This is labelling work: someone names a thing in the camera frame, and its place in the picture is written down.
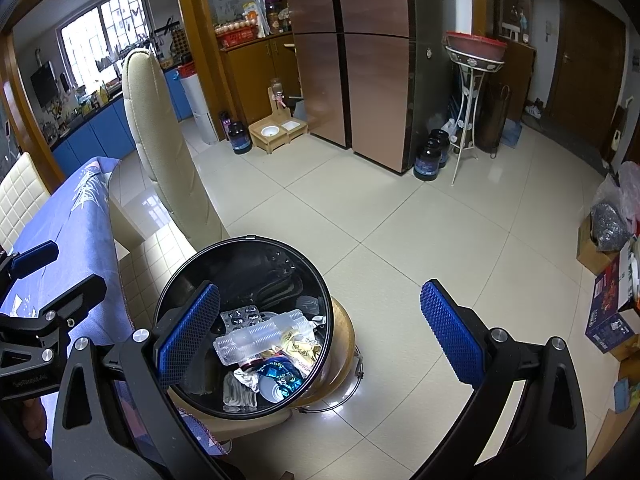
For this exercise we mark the white shoes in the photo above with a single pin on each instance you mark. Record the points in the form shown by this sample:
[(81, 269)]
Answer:
[(534, 111)]

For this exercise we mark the red basin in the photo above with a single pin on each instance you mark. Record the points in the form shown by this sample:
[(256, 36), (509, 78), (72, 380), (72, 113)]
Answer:
[(475, 45)]

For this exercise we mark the clear plastic tray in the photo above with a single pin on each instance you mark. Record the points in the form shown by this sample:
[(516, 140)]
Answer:
[(260, 337)]

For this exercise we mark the purple bottle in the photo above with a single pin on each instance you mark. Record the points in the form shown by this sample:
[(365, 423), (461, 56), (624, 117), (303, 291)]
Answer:
[(225, 125)]

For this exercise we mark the wooden pantry shelf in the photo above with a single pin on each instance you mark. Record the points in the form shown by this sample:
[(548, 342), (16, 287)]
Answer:
[(240, 75)]

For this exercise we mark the dark printed box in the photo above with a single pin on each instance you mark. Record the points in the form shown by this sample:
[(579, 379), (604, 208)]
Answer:
[(612, 310)]

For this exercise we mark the kitchen window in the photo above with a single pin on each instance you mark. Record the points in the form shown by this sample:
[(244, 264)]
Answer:
[(105, 30)]

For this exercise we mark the black wall appliance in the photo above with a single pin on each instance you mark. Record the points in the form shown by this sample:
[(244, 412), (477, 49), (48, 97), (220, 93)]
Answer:
[(44, 82)]

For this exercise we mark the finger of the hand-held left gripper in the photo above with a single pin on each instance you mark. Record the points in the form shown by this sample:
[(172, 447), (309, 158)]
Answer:
[(32, 259), (75, 302)]

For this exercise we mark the blue foil candy wrapper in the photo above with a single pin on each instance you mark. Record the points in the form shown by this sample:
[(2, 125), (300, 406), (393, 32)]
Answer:
[(277, 375)]

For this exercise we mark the white narrow cabinet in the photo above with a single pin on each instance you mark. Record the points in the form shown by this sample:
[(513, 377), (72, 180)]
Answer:
[(200, 107)]

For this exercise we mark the cardboard box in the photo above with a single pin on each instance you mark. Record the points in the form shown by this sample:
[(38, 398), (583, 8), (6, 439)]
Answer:
[(592, 255)]

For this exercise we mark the silver blister pack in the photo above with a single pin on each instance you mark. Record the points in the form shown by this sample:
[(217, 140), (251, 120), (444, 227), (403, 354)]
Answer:
[(245, 316)]

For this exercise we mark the red basket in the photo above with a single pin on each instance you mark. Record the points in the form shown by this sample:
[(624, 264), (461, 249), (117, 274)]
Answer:
[(186, 70)]

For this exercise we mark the large cream quilted chair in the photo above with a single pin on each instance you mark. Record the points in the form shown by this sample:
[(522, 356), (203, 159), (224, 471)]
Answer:
[(165, 160)]

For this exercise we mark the brown refrigerator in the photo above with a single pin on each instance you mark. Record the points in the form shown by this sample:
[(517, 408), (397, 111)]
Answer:
[(370, 85)]

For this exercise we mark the black round bin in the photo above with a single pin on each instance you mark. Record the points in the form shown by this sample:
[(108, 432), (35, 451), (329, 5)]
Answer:
[(235, 270)]

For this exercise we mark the tray of eggs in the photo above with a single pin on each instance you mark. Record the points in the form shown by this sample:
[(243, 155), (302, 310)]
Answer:
[(235, 26)]

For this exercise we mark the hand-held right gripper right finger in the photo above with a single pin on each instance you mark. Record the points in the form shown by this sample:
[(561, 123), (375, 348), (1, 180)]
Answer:
[(452, 330)]

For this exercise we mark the blue printed tablecloth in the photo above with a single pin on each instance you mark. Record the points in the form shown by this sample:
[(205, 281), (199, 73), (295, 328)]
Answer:
[(65, 230)]

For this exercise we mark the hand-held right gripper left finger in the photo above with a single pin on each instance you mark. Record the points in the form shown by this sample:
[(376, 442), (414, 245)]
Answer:
[(187, 335)]

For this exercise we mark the wooden pet feeder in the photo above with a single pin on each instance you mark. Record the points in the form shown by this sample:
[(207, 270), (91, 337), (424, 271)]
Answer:
[(275, 132)]

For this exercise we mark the clear plastic bag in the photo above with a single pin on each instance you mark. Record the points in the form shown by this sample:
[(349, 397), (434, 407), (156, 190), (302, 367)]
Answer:
[(612, 220)]

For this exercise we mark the brown wooden door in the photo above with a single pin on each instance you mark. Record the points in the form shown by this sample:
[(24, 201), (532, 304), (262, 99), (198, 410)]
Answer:
[(585, 60)]

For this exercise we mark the blue kitchen cabinets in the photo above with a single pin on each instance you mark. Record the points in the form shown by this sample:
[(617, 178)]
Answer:
[(100, 135)]

